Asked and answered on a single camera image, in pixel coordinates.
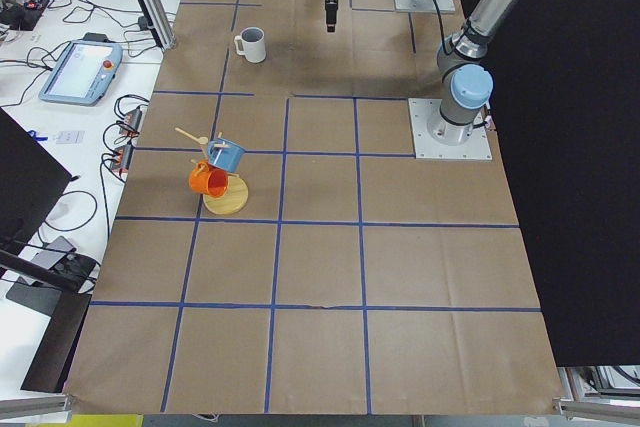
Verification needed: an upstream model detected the white mug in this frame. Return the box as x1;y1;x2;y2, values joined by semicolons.
234;27;266;63

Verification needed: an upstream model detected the blue mug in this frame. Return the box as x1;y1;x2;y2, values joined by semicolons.
206;137;245;173

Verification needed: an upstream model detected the wooden mug tree stand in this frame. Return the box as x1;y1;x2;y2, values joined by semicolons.
174;127;249;216

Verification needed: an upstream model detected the orange mug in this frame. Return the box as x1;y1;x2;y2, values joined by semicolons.
188;160;229;198

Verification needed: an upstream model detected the blue teach pendant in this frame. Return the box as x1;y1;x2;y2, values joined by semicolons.
38;40;123;106

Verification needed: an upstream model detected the black monitor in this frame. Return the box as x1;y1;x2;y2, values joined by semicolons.
1;112;78;292

